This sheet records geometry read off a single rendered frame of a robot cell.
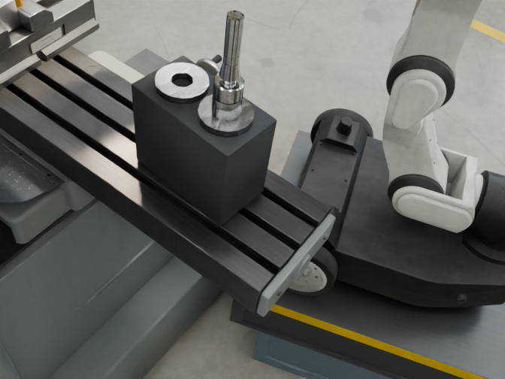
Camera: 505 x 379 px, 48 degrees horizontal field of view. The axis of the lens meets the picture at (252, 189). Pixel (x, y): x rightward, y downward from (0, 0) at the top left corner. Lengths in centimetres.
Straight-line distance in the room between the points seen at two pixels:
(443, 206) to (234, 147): 75
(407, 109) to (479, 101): 181
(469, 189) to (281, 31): 184
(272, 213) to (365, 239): 55
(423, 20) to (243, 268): 61
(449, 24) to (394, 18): 224
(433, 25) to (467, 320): 86
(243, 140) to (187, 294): 100
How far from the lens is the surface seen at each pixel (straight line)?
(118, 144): 112
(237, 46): 80
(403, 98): 126
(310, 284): 156
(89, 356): 172
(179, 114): 90
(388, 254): 152
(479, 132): 289
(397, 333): 161
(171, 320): 179
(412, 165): 145
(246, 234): 99
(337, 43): 312
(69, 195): 121
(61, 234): 129
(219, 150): 86
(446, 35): 123
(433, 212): 150
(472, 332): 170
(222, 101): 85
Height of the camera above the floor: 177
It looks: 51 degrees down
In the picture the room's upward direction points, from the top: 10 degrees clockwise
